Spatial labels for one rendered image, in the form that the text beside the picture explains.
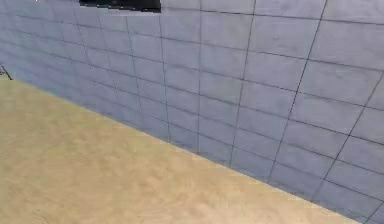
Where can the thin black leg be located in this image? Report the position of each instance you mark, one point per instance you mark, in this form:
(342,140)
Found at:
(4,72)

